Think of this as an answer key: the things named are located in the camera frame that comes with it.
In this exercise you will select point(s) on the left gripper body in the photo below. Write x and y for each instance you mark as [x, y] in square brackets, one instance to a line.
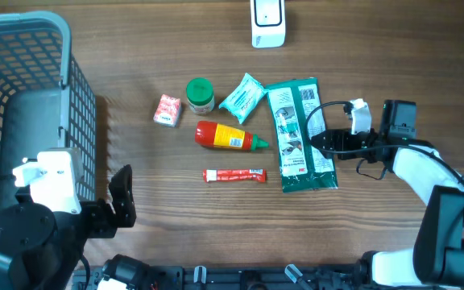
[98, 220]

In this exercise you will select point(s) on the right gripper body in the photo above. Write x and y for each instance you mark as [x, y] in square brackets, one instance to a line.
[350, 141]

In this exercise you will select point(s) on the green 3M gloves package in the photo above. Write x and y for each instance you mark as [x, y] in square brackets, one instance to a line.
[302, 167]

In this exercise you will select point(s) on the orange snack packet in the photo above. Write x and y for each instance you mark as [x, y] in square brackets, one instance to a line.
[168, 111]

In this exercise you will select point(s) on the mint wet wipes pack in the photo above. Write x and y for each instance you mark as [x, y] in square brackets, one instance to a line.
[243, 100]

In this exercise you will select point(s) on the red snack bar wrapper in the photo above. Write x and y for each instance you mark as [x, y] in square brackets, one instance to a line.
[229, 175]

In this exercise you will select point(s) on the red sauce bottle green cap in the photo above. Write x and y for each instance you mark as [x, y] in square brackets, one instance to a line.
[217, 135]

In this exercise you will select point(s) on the green lid spice jar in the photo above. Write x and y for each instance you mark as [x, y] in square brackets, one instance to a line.
[200, 96]

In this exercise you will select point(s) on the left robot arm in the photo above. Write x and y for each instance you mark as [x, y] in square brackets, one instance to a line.
[40, 248]

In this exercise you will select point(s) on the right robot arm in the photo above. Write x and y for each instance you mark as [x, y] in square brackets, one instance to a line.
[437, 257]

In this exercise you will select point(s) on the white barcode scanner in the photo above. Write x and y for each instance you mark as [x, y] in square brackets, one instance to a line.
[268, 23]

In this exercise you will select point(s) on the grey plastic mesh basket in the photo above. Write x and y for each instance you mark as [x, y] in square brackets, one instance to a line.
[45, 100]

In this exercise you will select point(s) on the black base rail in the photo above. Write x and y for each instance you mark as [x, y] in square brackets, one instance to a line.
[271, 278]

